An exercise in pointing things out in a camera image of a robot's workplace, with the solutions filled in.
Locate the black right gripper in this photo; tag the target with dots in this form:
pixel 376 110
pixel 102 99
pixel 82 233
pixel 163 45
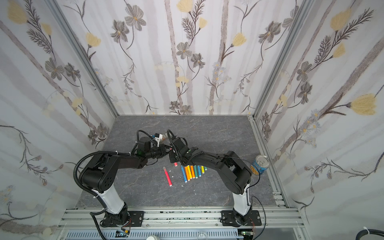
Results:
pixel 175 153

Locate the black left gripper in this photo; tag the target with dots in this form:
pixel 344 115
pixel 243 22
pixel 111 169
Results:
pixel 162 148

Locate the light orange marker pen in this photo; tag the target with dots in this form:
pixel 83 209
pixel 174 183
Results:
pixel 187 174

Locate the teal marker pen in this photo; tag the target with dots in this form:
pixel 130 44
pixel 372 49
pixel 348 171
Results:
pixel 196 172

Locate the small blue marker pen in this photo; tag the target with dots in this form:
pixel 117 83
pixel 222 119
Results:
pixel 184 174

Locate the pink marker pen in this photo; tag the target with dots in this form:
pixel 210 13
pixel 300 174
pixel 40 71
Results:
pixel 168 177

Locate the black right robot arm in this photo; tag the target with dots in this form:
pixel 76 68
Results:
pixel 234 173

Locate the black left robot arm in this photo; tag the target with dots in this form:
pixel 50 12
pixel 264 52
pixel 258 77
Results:
pixel 95 174

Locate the blue soup can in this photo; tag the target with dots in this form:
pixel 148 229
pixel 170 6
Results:
pixel 260 164

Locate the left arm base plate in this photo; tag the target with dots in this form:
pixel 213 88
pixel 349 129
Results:
pixel 132 218

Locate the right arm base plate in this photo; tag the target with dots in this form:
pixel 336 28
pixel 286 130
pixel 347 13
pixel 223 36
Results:
pixel 234 219

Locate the white vented cable duct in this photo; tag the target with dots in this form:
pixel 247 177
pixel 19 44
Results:
pixel 176 234

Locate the aluminium frame rail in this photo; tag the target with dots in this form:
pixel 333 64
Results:
pixel 185 217

